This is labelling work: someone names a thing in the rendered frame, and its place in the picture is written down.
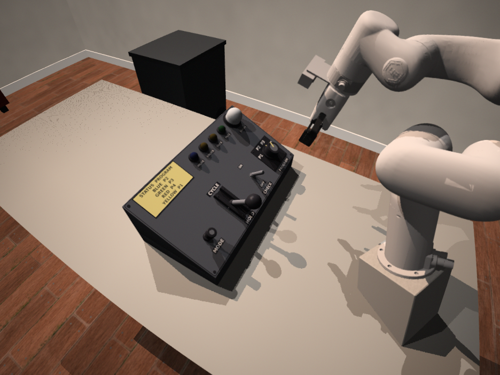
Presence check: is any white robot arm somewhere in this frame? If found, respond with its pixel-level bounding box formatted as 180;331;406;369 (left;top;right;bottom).
298;10;500;279

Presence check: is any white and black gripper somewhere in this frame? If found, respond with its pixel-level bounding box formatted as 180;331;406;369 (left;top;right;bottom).
299;76;358;147

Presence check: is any black control console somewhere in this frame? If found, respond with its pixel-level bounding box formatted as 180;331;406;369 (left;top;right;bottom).
122;106;294;285

